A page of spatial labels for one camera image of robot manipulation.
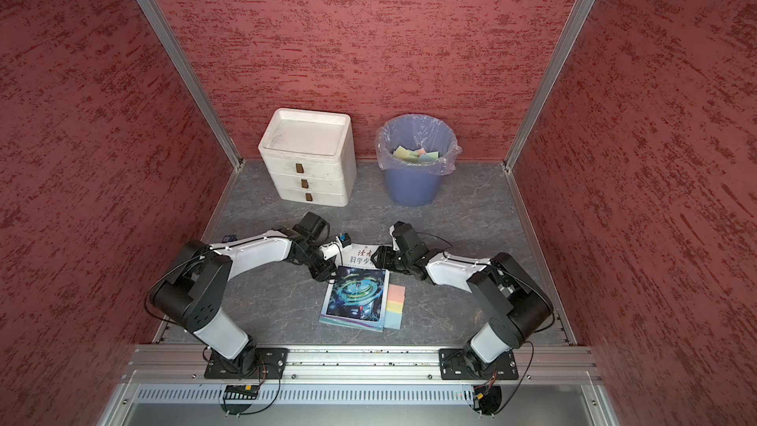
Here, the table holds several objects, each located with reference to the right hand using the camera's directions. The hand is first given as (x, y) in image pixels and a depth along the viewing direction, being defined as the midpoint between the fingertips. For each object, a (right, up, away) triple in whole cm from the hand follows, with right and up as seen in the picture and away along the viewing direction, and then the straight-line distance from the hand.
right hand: (378, 264), depth 90 cm
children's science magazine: (-6, -8, -5) cm, 11 cm away
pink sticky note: (+6, -8, -4) cm, 10 cm away
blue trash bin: (+12, +24, +11) cm, 29 cm away
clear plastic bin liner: (+13, +44, +11) cm, 47 cm away
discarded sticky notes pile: (+14, +37, +16) cm, 42 cm away
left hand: (-15, -3, 0) cm, 16 cm away
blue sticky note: (+4, -14, -8) cm, 17 cm away
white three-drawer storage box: (-21, +34, 0) cm, 40 cm away
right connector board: (+27, -28, -20) cm, 44 cm away
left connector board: (-34, -28, -18) cm, 47 cm away
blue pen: (-50, +7, +5) cm, 51 cm away
